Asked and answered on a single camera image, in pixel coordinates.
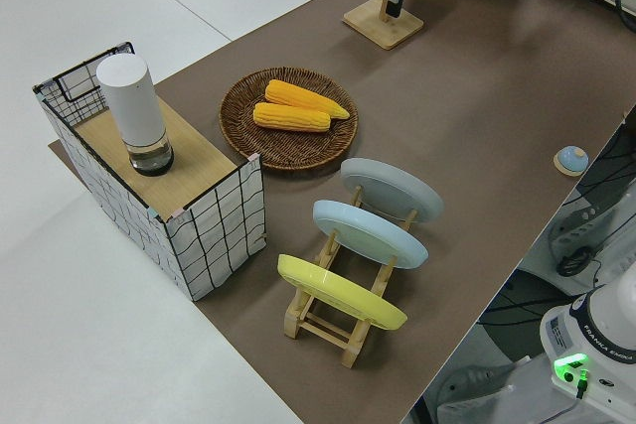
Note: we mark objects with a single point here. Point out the yellow plate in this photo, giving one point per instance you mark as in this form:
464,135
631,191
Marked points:
338,290

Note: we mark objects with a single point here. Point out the brown table mat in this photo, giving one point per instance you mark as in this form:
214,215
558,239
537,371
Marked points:
472,96

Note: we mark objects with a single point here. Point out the light blue plate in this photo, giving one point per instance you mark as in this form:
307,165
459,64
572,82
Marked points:
367,235

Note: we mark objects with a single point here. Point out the yellow corn cob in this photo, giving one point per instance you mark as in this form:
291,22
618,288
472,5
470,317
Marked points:
290,118
293,92

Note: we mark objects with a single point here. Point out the wooden mug rack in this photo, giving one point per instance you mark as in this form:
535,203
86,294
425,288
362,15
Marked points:
382,29

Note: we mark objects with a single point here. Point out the grey plate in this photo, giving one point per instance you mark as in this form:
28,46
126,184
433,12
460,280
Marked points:
392,185

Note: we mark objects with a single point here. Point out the white cylinder bottle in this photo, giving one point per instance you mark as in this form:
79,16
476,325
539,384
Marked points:
131,106

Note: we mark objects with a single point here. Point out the brown wicker basket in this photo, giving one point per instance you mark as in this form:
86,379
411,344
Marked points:
278,151

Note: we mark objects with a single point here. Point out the wooden plate rack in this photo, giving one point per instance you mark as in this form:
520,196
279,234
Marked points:
292,322

